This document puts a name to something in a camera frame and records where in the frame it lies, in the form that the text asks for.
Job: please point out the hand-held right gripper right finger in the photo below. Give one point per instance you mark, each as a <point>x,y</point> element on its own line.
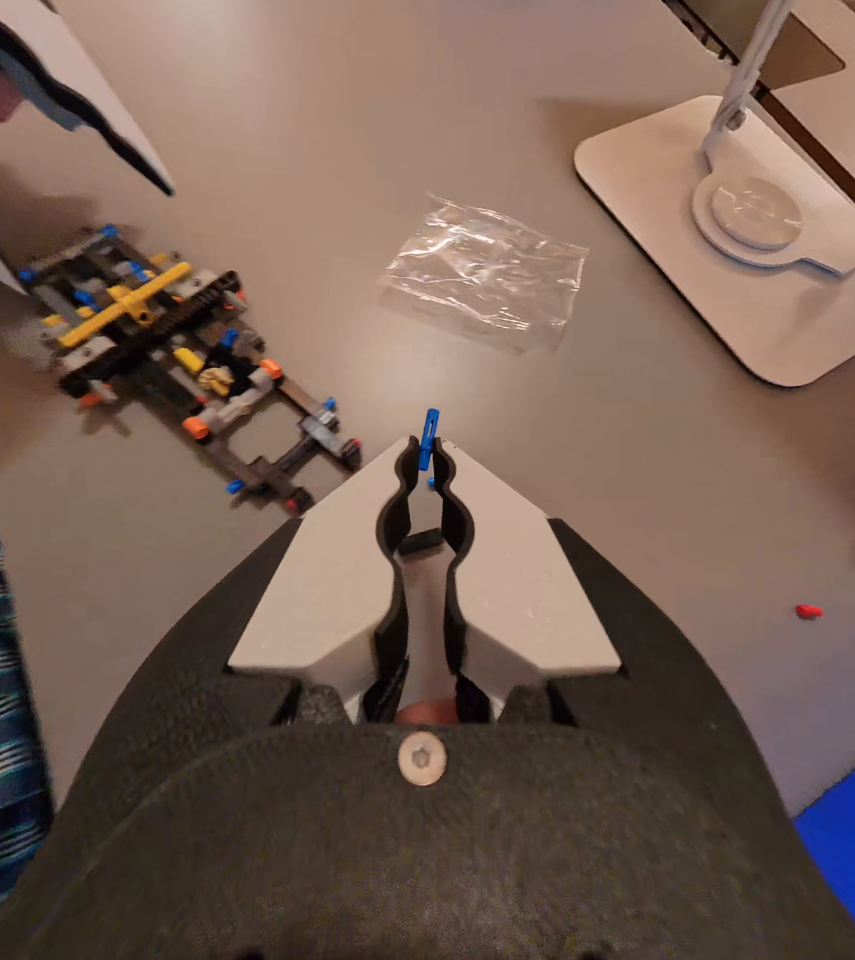
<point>533,600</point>

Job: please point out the lego technic chassis assembly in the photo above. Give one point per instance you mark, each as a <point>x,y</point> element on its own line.
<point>142,299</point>

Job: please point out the small red lego piece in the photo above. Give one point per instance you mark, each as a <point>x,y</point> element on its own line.
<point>808,611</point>

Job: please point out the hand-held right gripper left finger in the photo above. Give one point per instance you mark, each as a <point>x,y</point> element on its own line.
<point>299,600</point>

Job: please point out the clear plastic bag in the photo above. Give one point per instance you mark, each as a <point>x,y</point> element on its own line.
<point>480,270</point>

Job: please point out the small black lego piece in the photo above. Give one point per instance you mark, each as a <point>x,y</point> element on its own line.
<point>419,543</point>

